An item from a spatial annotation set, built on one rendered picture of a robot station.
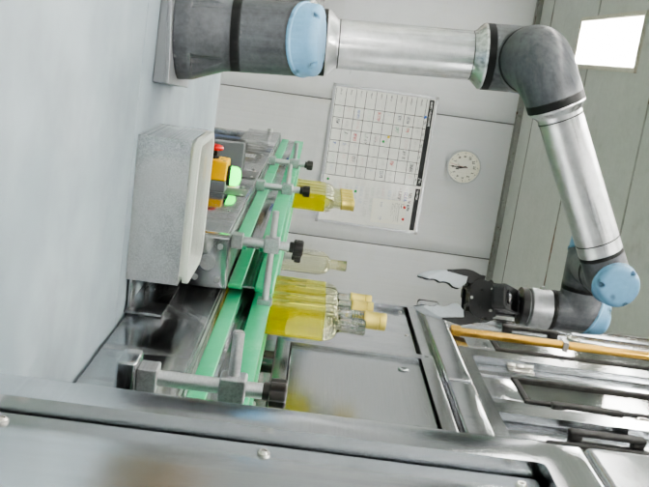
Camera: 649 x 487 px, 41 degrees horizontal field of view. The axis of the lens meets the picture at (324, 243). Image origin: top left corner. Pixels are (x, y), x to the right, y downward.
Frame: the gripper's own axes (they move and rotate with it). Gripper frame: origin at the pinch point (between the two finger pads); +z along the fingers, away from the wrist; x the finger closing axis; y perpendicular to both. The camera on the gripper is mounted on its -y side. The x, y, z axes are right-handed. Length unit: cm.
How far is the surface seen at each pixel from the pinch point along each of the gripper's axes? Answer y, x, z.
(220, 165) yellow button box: 23, 25, 43
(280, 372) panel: 8.9, -17.8, 24.2
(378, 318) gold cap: 4.3, -5.6, 7.3
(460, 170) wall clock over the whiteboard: 556, 184, -105
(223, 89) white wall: 545, 224, 105
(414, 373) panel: 18.8, -14.4, -2.9
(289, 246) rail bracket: -11.4, 3.1, 25.5
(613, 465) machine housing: -94, -24, -1
